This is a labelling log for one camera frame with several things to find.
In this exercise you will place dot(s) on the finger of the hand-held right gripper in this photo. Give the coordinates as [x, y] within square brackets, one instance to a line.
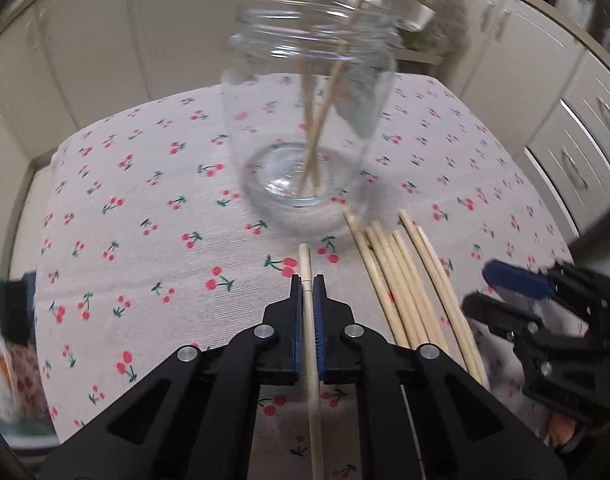
[495, 312]
[515, 280]

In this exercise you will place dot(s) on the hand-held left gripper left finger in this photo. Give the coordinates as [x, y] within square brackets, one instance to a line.
[297, 320]

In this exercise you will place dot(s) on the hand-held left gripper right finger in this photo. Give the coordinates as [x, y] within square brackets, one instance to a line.
[321, 330]

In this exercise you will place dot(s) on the bunch of wooden chopsticks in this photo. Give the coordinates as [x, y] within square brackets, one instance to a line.
[385, 270]

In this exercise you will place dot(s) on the clear glass jar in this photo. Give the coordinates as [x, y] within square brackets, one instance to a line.
[265, 110]

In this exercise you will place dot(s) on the orange object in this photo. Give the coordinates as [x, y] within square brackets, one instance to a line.
[560, 427]

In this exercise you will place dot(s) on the white side cabinet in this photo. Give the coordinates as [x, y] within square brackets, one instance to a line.
[575, 150]

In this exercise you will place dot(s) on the cherry print tablecloth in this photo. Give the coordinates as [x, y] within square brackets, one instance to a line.
[160, 185]

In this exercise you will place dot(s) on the dark object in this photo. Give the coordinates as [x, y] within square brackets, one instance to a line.
[17, 305]

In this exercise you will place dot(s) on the clear plastic bag with orange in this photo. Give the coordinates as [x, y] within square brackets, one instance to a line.
[5, 370]

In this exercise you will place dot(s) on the white kitchen base cabinets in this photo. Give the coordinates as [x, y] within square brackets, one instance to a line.
[85, 35]

